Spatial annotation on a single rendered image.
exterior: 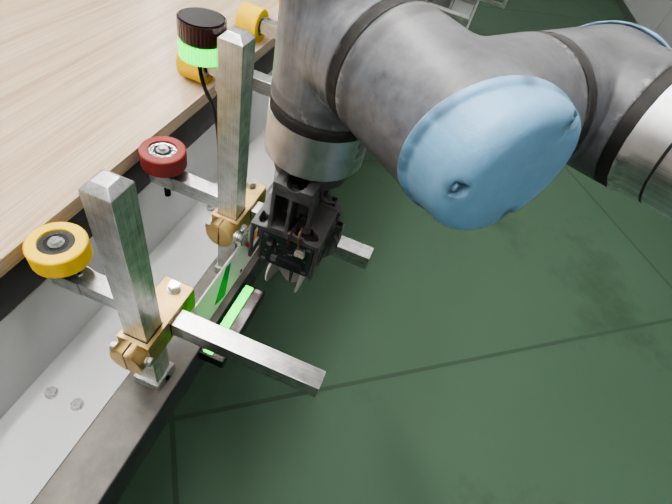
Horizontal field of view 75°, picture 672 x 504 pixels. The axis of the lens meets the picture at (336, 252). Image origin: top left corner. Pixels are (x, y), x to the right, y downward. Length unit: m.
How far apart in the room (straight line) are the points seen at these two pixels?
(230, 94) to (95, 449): 0.54
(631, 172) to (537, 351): 1.71
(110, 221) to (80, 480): 0.42
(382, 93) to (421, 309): 1.63
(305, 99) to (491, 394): 1.57
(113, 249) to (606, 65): 0.45
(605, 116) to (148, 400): 0.70
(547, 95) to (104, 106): 0.84
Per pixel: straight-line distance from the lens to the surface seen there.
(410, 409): 1.63
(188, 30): 0.61
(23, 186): 0.82
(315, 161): 0.36
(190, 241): 1.07
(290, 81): 0.33
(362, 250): 0.78
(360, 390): 1.60
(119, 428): 0.78
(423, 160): 0.23
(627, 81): 0.34
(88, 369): 0.92
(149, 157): 0.83
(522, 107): 0.23
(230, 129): 0.66
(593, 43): 0.34
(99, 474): 0.77
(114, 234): 0.48
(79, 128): 0.92
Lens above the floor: 1.43
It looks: 48 degrees down
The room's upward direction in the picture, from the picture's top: 17 degrees clockwise
